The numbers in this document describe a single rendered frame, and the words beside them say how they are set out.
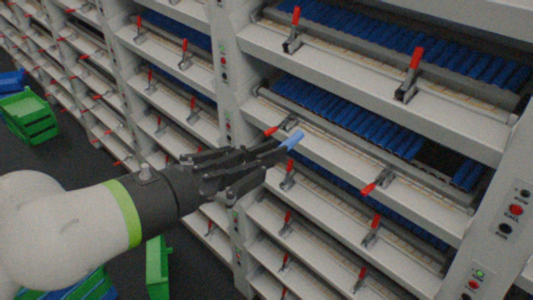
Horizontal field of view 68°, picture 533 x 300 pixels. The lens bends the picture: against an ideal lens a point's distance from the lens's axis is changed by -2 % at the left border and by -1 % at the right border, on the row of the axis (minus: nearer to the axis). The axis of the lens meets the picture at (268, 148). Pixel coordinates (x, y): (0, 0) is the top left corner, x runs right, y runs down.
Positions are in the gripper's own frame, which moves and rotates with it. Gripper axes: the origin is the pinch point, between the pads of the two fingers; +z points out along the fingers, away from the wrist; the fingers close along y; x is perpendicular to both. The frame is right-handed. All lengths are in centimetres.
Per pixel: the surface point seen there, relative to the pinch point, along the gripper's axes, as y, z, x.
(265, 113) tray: 22.7, 23.1, 8.0
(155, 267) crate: 57, 11, 86
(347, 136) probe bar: -0.1, 25.3, 4.0
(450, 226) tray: -27.1, 22.3, 8.4
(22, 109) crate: 218, 13, 89
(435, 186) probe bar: -21.1, 25.0, 4.2
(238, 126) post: 31.2, 22.3, 15.4
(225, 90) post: 35.7, 20.6, 6.3
